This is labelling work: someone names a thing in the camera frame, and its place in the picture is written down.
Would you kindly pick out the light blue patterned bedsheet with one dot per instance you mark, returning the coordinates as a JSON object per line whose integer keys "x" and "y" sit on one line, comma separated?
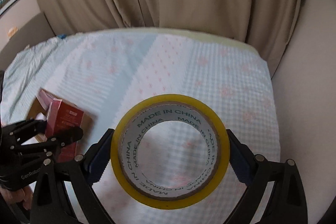
{"x": 107, "y": 73}

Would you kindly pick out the left hand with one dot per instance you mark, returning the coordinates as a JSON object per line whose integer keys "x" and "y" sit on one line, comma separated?
{"x": 24, "y": 195}

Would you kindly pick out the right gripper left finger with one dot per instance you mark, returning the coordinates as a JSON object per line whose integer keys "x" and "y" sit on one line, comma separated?
{"x": 51, "y": 203}

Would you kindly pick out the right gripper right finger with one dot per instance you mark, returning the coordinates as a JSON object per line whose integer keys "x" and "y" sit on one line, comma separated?
{"x": 287, "y": 202}

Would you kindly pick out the red small box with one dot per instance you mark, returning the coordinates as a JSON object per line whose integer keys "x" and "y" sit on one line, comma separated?
{"x": 62, "y": 116}

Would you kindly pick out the cardboard box pink pattern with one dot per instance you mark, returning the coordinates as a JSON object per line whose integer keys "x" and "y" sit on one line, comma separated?
{"x": 40, "y": 106}

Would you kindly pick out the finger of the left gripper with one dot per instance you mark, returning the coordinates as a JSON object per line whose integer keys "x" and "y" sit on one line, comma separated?
{"x": 18, "y": 133}
{"x": 53, "y": 144}

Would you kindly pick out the yellow tape roll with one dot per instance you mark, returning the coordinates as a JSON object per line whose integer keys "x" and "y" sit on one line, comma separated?
{"x": 170, "y": 151}

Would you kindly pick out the grey headboard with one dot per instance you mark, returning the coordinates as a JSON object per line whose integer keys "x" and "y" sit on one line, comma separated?
{"x": 35, "y": 31}

